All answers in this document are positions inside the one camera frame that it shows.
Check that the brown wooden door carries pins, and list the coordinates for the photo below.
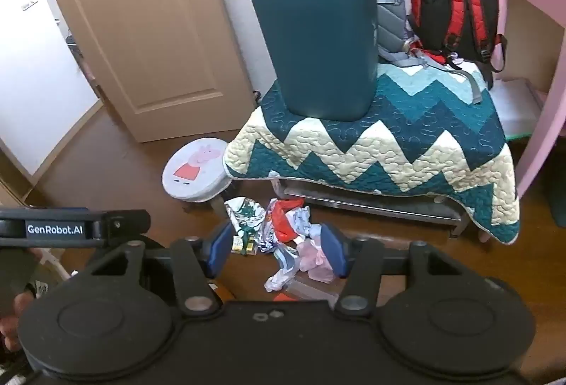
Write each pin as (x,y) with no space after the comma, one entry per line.
(132,35)

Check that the pink plastic bag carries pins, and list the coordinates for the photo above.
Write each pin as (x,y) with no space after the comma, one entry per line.
(315,263)

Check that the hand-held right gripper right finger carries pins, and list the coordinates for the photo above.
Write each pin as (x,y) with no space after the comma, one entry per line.
(334,250)

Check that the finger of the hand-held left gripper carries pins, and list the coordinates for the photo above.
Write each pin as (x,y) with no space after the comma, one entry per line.
(130,223)

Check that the small yellow packet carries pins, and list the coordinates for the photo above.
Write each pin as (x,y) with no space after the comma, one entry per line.
(244,248)

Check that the person's left hand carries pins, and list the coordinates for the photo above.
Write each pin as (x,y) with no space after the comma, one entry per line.
(9,329)

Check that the clear plastic box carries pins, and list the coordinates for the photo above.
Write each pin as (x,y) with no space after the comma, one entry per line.
(309,290)

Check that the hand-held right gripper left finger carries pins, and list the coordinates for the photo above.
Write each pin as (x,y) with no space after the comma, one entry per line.
(221,250)

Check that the pink wooden furniture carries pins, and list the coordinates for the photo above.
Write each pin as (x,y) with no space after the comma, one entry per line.
(552,124)

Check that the silver foil wrapper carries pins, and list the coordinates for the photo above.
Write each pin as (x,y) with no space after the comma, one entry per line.
(267,234)

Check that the zigzag patterned quilt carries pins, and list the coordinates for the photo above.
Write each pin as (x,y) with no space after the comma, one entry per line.
(398,124)

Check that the low bench frame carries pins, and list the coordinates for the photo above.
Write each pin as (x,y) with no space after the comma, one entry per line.
(376,208)

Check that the green white wrapper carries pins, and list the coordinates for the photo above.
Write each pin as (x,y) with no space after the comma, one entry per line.
(245,212)

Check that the round white cartoon stool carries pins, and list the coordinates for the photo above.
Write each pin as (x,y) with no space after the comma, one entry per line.
(194,172)

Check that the teal plastic waste bin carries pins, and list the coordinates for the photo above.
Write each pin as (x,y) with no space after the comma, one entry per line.
(318,49)

